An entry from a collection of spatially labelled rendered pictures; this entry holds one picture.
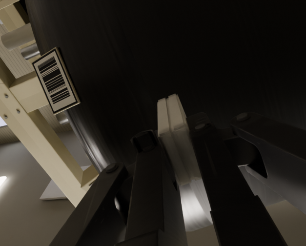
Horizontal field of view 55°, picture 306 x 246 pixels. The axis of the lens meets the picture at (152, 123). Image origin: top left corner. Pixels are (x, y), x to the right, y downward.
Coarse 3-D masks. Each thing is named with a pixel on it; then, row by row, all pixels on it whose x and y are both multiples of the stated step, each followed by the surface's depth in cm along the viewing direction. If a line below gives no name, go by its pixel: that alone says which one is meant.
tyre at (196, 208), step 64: (64, 0) 29; (128, 0) 27; (192, 0) 27; (256, 0) 26; (128, 64) 28; (192, 64) 27; (256, 64) 27; (128, 128) 29; (192, 192) 34; (256, 192) 36
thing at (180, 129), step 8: (168, 96) 20; (176, 96) 20; (168, 104) 19; (176, 104) 18; (176, 112) 16; (184, 112) 21; (176, 120) 15; (184, 120) 15; (176, 128) 14; (184, 128) 14; (176, 136) 14; (184, 136) 14; (184, 144) 14; (184, 152) 14; (192, 152) 14; (184, 160) 15; (192, 160) 14; (192, 168) 15; (192, 176) 15; (200, 176) 15
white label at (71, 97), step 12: (36, 60) 31; (48, 60) 30; (60, 60) 29; (36, 72) 31; (48, 72) 30; (60, 72) 30; (48, 84) 31; (60, 84) 30; (72, 84) 30; (48, 96) 31; (60, 96) 31; (72, 96) 30; (60, 108) 31
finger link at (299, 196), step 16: (240, 128) 12; (256, 128) 11; (272, 128) 11; (288, 128) 10; (256, 144) 11; (272, 144) 10; (288, 144) 9; (304, 144) 9; (272, 160) 10; (288, 160) 9; (304, 160) 8; (256, 176) 12; (272, 176) 11; (288, 176) 10; (304, 176) 9; (288, 192) 10; (304, 192) 9; (304, 208) 10
